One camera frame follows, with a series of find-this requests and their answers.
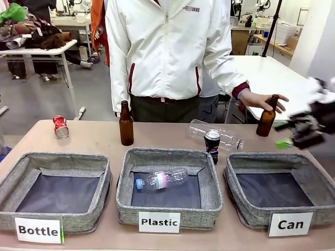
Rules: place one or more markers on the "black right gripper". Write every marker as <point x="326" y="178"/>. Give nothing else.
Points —
<point x="318" y="117"/>

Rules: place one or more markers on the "brown glass beer bottle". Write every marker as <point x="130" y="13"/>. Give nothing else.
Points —
<point x="267" y="120"/>
<point x="126" y="128"/>

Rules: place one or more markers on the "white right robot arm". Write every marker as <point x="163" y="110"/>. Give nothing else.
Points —
<point x="323" y="89"/>

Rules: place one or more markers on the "grey fabric basket labelled Can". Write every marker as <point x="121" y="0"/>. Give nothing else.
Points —
<point x="308" y="167"/>

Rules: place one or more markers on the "dark blue soda can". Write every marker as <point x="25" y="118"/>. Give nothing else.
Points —
<point x="212" y="142"/>

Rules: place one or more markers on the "white Can label card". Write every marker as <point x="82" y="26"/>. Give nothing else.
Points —
<point x="290" y="224"/>

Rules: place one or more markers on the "grey fabric basket labelled Plastic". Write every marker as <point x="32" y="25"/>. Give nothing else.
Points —
<point x="209" y="188"/>

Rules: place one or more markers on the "grey fabric basket labelled Bottle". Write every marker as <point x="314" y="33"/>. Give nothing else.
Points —
<point x="78" y="162"/>

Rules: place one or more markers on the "crushed red soda can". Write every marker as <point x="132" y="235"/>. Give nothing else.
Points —
<point x="61" y="128"/>

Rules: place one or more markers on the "person's left hand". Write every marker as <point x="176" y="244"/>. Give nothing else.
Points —
<point x="257" y="100"/>

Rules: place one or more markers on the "clear plastic bottle white cap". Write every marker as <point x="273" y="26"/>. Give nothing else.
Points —
<point x="222" y="136"/>

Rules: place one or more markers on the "white side table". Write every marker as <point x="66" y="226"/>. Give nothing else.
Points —
<point x="267" y="75"/>

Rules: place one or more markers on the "wooden workbench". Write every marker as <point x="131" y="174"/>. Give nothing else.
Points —
<point x="277" y="44"/>

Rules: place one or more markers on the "cardboard box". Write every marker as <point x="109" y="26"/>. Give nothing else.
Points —
<point x="293" y="41"/>

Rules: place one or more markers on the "black tripod pole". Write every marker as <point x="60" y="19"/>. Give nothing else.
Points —
<point x="272" y="26"/>

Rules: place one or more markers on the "clear plastic bottle blue cap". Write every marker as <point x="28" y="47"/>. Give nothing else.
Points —
<point x="165" y="180"/>

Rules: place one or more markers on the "person in white jacket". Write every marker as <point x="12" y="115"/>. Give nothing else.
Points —
<point x="162" y="52"/>

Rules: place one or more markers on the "white Plastic label card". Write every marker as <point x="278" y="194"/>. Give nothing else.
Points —
<point x="159" y="222"/>

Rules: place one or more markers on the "person in orange jacket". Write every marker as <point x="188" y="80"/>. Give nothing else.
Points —
<point x="99" y="28"/>

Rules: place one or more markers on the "white table with clothes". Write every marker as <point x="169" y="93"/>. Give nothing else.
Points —
<point x="39" y="52"/>

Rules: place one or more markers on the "white Bottle label card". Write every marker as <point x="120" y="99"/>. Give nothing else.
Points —
<point x="38" y="230"/>

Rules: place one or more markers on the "pile of clothes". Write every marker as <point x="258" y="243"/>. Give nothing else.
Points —
<point x="28" y="28"/>

